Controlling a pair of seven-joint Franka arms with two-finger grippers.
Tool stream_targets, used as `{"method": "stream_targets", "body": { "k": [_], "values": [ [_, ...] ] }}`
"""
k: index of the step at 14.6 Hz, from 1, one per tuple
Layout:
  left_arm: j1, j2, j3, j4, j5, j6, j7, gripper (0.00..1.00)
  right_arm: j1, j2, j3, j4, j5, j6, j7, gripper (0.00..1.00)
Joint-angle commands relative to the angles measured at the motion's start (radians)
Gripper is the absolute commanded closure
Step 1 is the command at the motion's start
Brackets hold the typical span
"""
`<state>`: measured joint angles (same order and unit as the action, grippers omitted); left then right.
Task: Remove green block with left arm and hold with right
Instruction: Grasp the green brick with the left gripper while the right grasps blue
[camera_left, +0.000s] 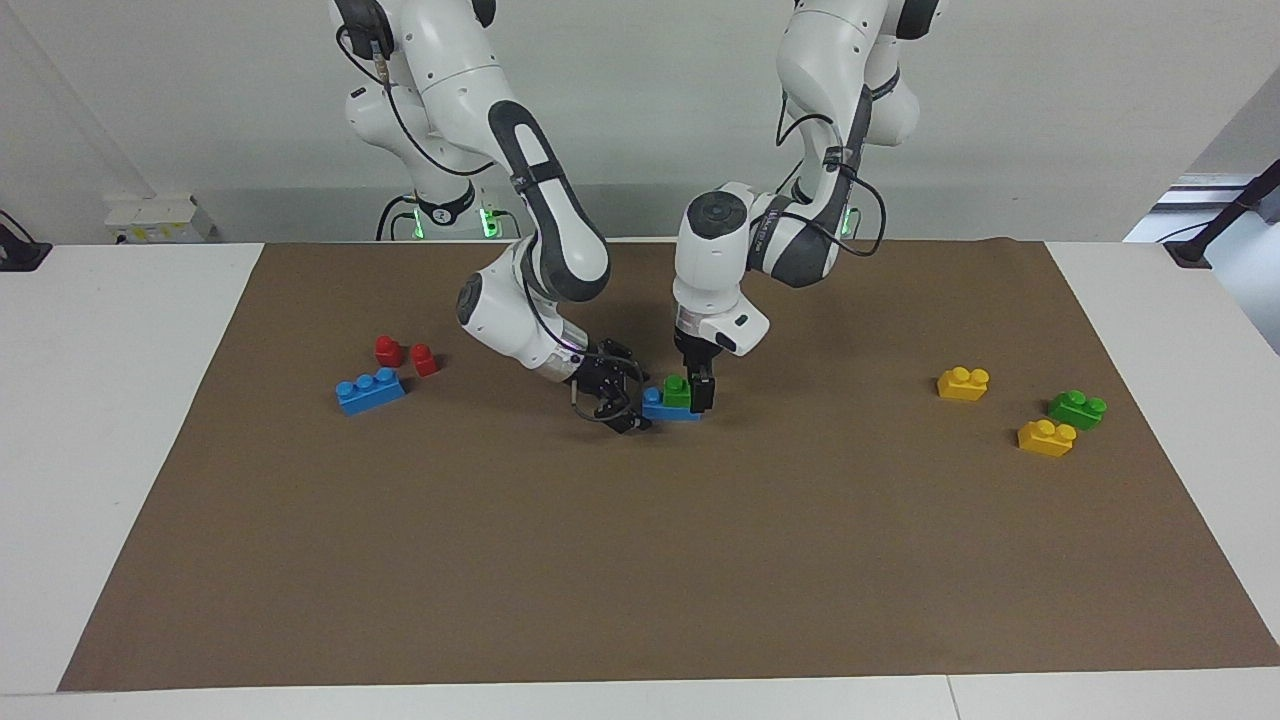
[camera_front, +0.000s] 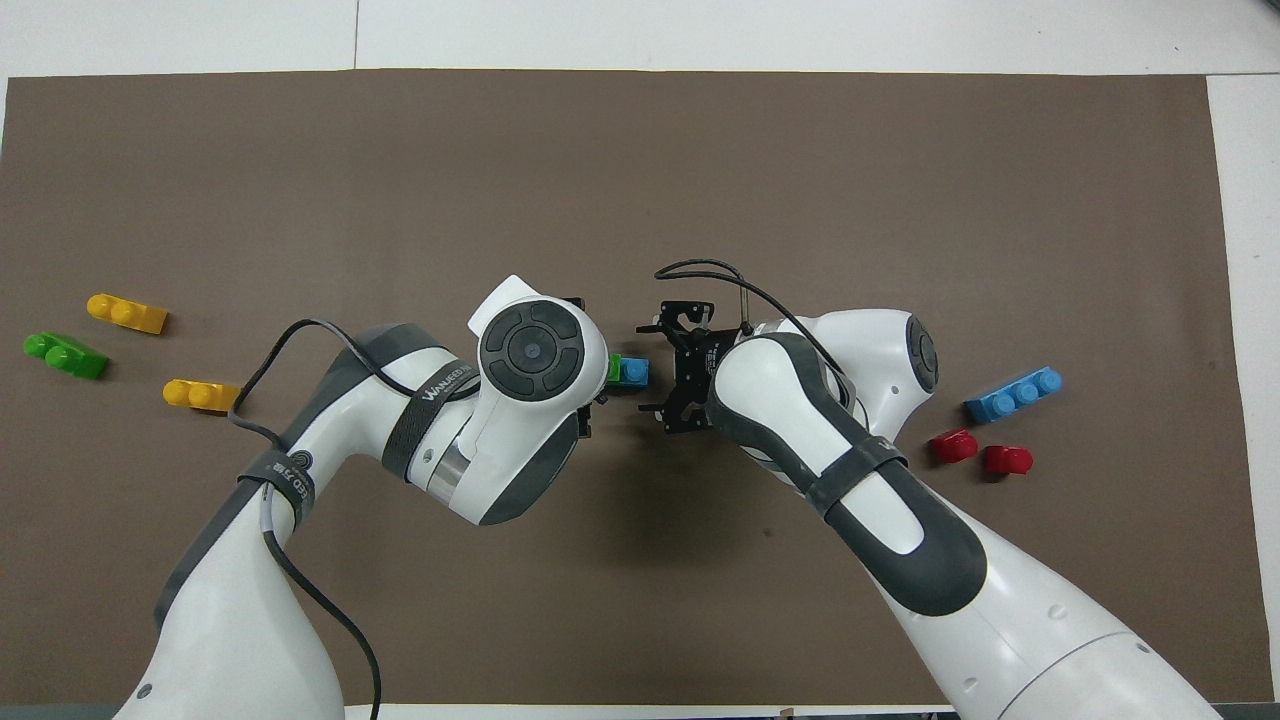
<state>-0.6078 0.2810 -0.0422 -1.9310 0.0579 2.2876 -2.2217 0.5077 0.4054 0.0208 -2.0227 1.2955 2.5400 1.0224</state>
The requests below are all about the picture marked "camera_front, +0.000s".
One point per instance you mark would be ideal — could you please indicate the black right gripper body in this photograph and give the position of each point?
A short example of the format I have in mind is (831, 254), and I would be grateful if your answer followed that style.
(700, 365)

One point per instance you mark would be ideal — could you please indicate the green two-stud toy block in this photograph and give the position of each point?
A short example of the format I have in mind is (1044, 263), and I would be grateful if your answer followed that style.
(65, 356)
(614, 369)

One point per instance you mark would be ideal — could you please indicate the small blue toy block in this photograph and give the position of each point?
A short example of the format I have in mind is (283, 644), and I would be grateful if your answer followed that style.
(635, 373)

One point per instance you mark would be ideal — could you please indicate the blue three-stud toy block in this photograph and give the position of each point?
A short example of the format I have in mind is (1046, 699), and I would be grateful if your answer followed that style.
(1014, 396)

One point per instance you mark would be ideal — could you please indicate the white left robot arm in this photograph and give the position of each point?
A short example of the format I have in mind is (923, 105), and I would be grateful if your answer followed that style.
(230, 620)

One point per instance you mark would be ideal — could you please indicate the yellow two-stud toy block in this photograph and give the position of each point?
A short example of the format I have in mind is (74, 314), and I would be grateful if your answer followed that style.
(195, 395)
(125, 313)

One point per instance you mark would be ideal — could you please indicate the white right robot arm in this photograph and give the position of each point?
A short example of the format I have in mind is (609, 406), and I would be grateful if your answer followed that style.
(1000, 620)

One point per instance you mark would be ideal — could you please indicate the red one-stud toy block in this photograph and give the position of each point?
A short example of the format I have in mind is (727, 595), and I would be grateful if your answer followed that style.
(953, 446)
(1007, 460)

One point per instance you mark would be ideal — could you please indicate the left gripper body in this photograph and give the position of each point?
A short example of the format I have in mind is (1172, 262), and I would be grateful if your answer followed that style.
(588, 418)

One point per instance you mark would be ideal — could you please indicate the brown paper table mat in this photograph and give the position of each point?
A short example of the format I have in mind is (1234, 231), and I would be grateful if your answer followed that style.
(640, 160)

